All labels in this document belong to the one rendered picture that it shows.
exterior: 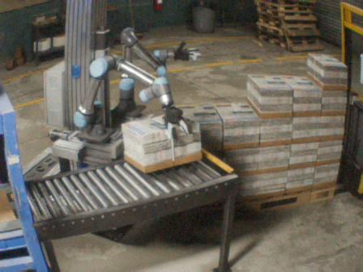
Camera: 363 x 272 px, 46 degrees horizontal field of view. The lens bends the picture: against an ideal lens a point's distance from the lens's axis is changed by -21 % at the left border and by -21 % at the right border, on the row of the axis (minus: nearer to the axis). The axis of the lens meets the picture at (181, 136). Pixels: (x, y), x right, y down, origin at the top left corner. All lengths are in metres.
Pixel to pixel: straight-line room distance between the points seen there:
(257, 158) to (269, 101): 0.46
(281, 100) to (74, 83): 1.56
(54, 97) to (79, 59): 0.39
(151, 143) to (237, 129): 0.99
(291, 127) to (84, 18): 1.83
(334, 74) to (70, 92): 2.13
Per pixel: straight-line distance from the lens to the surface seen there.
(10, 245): 2.58
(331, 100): 4.03
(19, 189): 2.24
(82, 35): 3.62
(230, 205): 3.13
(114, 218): 2.74
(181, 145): 3.07
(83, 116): 3.39
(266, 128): 3.87
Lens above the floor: 2.22
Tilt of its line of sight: 23 degrees down
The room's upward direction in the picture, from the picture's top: straight up
